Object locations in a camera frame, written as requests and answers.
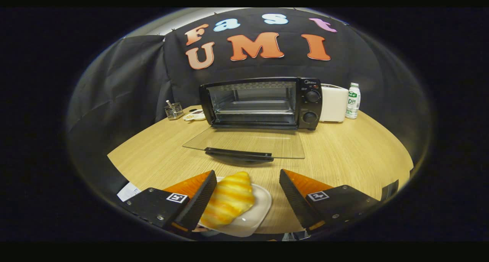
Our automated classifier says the wire mesh basket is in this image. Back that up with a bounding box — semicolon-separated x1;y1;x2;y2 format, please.
164;100;184;120

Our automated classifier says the white drink bottle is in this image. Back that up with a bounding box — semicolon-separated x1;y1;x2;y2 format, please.
345;82;361;120

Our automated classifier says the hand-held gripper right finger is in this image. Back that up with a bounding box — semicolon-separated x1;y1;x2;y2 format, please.
279;169;382;235

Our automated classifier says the golden croissant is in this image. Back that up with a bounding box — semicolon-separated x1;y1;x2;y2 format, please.
199;171;256;229

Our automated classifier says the small white snack dish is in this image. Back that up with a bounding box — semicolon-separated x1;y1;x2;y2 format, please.
183;109;207;121

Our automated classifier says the white paper sheet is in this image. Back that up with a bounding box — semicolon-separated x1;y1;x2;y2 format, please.
117;182;142;202

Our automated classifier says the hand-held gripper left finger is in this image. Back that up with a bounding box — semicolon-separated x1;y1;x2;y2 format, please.
121;170;217;236

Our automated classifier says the white plate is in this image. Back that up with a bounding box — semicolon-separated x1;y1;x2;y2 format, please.
197;177;273;238

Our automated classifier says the black toaster oven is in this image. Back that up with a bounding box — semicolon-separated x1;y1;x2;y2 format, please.
183;77;323;165

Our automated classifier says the white bread toaster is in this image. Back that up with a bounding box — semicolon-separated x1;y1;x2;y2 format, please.
320;84;349;123

